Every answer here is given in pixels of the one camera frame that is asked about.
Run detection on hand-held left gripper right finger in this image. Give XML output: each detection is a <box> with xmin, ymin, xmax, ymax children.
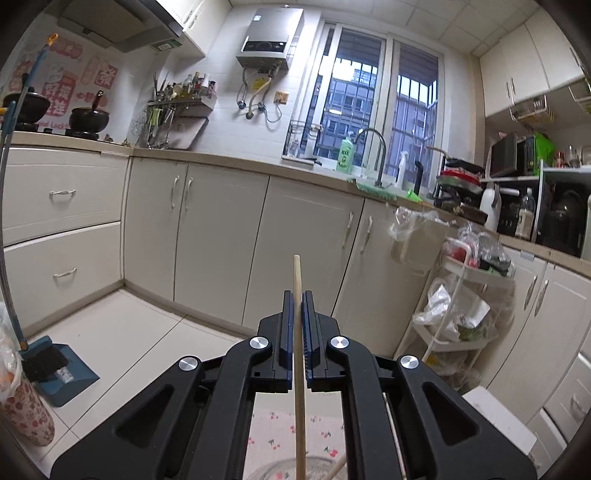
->
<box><xmin>301</xmin><ymin>289</ymin><xmax>539</xmax><ymax>480</ymax></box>

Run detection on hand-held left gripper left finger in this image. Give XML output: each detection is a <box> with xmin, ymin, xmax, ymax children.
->
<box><xmin>50</xmin><ymin>290</ymin><xmax>296</xmax><ymax>480</ymax></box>

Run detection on light wooden chopstick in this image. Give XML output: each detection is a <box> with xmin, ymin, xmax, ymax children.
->
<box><xmin>325</xmin><ymin>455</ymin><xmax>348</xmax><ymax>480</ymax></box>
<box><xmin>293</xmin><ymin>255</ymin><xmax>309</xmax><ymax>480</ymax></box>

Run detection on clear glass cup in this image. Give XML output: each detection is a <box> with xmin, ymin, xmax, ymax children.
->
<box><xmin>244</xmin><ymin>455</ymin><xmax>356</xmax><ymax>480</ymax></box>

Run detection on hanging kitchen utensils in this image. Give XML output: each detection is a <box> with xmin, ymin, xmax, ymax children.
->
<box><xmin>131</xmin><ymin>111</ymin><xmax>174</xmax><ymax>149</ymax></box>

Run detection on white base cabinet door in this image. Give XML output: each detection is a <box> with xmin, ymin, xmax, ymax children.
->
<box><xmin>173</xmin><ymin>164</ymin><xmax>269</xmax><ymax>326</ymax></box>
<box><xmin>332</xmin><ymin>200</ymin><xmax>439</xmax><ymax>358</ymax></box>
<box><xmin>242</xmin><ymin>178</ymin><xmax>365</xmax><ymax>342</ymax></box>
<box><xmin>124</xmin><ymin>159</ymin><xmax>188</xmax><ymax>298</ymax></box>

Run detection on cherry print tablecloth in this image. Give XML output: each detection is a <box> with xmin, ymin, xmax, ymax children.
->
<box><xmin>244</xmin><ymin>407</ymin><xmax>347</xmax><ymax>462</ymax></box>

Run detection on beige hanging bin with bag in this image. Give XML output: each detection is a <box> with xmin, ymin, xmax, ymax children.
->
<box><xmin>389</xmin><ymin>207</ymin><xmax>451</xmax><ymax>278</ymax></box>

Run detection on white trolley cart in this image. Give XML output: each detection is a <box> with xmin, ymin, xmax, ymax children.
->
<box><xmin>411</xmin><ymin>237</ymin><xmax>515</xmax><ymax>393</ymax></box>

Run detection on green dish cloth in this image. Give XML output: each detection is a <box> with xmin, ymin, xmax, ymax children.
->
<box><xmin>355</xmin><ymin>181</ymin><xmax>398</xmax><ymax>200</ymax></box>

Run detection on green dish soap bottle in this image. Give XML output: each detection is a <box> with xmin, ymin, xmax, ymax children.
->
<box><xmin>336</xmin><ymin>131</ymin><xmax>355</xmax><ymax>175</ymax></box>

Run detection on beige kitchen countertop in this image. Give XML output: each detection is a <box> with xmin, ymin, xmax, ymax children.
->
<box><xmin>0</xmin><ymin>130</ymin><xmax>591</xmax><ymax>278</ymax></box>

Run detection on white spray bottle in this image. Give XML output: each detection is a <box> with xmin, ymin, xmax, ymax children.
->
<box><xmin>394</xmin><ymin>151</ymin><xmax>409</xmax><ymax>189</ymax></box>

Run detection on curved metal faucet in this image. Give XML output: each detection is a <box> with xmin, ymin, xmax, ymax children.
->
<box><xmin>355</xmin><ymin>128</ymin><xmax>389</xmax><ymax>188</ymax></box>

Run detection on white box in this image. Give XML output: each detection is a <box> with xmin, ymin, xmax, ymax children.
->
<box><xmin>462</xmin><ymin>385</ymin><xmax>539</xmax><ymax>462</ymax></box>

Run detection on stack of pots and pans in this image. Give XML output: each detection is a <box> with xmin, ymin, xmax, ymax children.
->
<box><xmin>431</xmin><ymin>157</ymin><xmax>490</xmax><ymax>224</ymax></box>

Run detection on blue dustpan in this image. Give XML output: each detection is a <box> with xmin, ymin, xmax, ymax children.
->
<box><xmin>28</xmin><ymin>337</ymin><xmax>100</xmax><ymax>408</ymax></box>

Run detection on white plastic jug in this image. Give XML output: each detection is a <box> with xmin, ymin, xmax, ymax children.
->
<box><xmin>480</xmin><ymin>187</ymin><xmax>502</xmax><ymax>234</ymax></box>

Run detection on white deep cabinet drawer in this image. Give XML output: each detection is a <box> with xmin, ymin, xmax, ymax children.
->
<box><xmin>4</xmin><ymin>222</ymin><xmax>123</xmax><ymax>340</ymax></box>

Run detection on white cutting board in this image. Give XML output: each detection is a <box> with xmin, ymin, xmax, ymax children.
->
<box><xmin>166</xmin><ymin>117</ymin><xmax>208</xmax><ymax>151</ymax></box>

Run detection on white base cabinets under shelf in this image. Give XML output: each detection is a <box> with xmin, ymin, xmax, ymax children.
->
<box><xmin>480</xmin><ymin>249</ymin><xmax>591</xmax><ymax>416</ymax></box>

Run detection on clear plastic bottle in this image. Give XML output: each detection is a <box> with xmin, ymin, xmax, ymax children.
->
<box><xmin>515</xmin><ymin>187</ymin><xmax>536</xmax><ymax>240</ymax></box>

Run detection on barred kitchen window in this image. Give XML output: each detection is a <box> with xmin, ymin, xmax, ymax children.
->
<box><xmin>295</xmin><ymin>21</ymin><xmax>446</xmax><ymax>181</ymax></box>

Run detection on white shallow cabinet drawer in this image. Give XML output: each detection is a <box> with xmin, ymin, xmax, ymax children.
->
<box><xmin>2</xmin><ymin>148</ymin><xmax>127</xmax><ymax>245</ymax></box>

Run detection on floral patterned bin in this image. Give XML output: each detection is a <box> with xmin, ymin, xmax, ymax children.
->
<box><xmin>0</xmin><ymin>378</ymin><xmax>56</xmax><ymax>446</ymax></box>

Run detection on black microwave oven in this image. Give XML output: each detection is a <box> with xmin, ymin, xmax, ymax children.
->
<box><xmin>489</xmin><ymin>131</ymin><xmax>539</xmax><ymax>178</ymax></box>

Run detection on black round appliance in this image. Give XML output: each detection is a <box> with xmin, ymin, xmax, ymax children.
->
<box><xmin>542</xmin><ymin>189</ymin><xmax>585</xmax><ymax>257</ymax></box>

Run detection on white shelf rack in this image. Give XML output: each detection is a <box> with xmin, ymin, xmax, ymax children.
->
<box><xmin>480</xmin><ymin>166</ymin><xmax>591</xmax><ymax>259</ymax></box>

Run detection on black wok with lid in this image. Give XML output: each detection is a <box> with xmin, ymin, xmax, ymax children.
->
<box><xmin>2</xmin><ymin>85</ymin><xmax>51</xmax><ymax>132</ymax></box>
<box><xmin>69</xmin><ymin>91</ymin><xmax>110</xmax><ymax>139</ymax></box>

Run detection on bright green bag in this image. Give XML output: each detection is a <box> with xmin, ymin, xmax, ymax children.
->
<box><xmin>536</xmin><ymin>134</ymin><xmax>557</xmax><ymax>175</ymax></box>

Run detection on white upper cabinets beside hood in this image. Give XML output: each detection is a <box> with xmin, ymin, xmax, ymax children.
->
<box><xmin>157</xmin><ymin>0</ymin><xmax>232</xmax><ymax>58</ymax></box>

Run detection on white upper cabinets by shelf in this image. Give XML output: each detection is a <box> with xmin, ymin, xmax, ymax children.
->
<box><xmin>478</xmin><ymin>9</ymin><xmax>587</xmax><ymax>118</ymax></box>

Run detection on grey range hood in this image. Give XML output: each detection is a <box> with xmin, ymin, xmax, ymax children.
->
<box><xmin>58</xmin><ymin>0</ymin><xmax>185</xmax><ymax>52</ymax></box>

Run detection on water heater hoses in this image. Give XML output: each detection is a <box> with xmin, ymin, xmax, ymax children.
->
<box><xmin>236</xmin><ymin>69</ymin><xmax>284</xmax><ymax>123</ymax></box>

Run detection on wall spice rack with bottles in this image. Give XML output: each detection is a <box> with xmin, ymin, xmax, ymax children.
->
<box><xmin>148</xmin><ymin>71</ymin><xmax>218</xmax><ymax>121</ymax></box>

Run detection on silver wall water heater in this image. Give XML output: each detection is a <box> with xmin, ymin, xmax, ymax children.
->
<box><xmin>236</xmin><ymin>8</ymin><xmax>304</xmax><ymax>71</ymax></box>

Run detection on white wire basket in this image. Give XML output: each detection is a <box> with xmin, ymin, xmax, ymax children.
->
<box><xmin>510</xmin><ymin>95</ymin><xmax>555</xmax><ymax>125</ymax></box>

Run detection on red wall stickers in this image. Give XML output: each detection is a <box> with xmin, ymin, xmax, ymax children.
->
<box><xmin>9</xmin><ymin>39</ymin><xmax>121</xmax><ymax>130</ymax></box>

